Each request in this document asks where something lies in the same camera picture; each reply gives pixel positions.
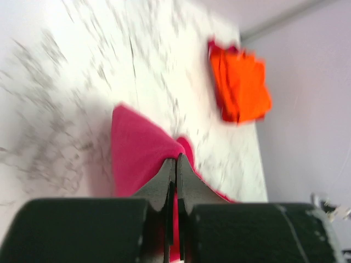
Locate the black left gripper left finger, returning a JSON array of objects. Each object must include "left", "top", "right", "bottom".
[{"left": 133, "top": 159, "right": 176, "bottom": 262}]

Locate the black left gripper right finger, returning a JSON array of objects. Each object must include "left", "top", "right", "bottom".
[{"left": 177, "top": 153, "right": 228, "bottom": 262}]

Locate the magenta t shirt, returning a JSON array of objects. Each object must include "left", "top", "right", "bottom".
[{"left": 111, "top": 104, "right": 231, "bottom": 262}]

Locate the folded orange t shirt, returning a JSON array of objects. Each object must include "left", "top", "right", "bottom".
[{"left": 228, "top": 50, "right": 272, "bottom": 124}]

